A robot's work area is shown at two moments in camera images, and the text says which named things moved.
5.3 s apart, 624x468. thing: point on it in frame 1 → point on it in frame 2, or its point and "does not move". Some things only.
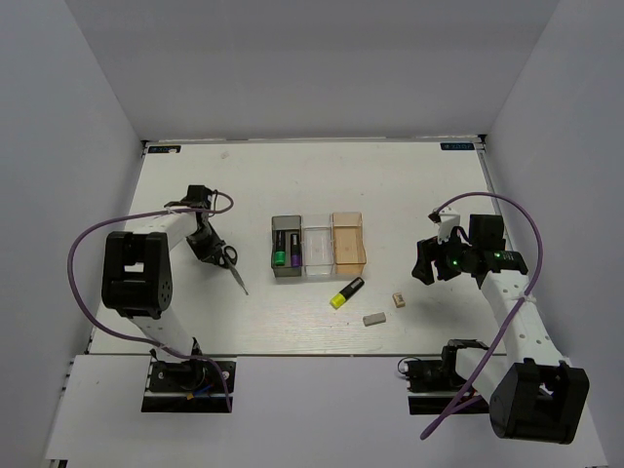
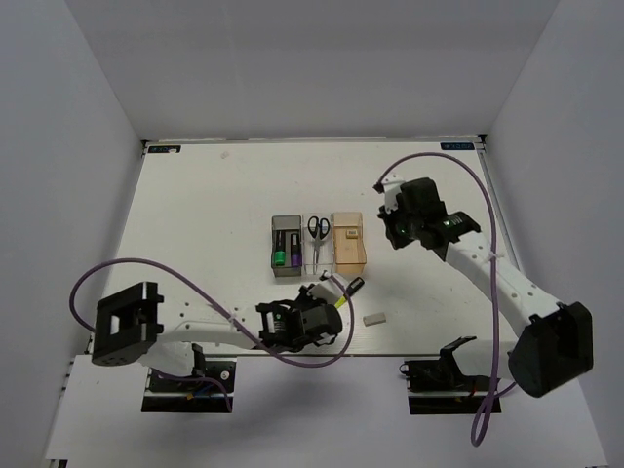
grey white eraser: (374, 319) does not move
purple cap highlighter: (295, 251) does not move
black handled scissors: (228, 260) → (318, 229)
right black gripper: (427, 252) → (388, 218)
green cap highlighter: (280, 248) does not move
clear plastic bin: (317, 234) does not move
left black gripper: (214, 249) → (304, 294)
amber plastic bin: (349, 252) does not move
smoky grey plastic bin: (287, 246) does not move
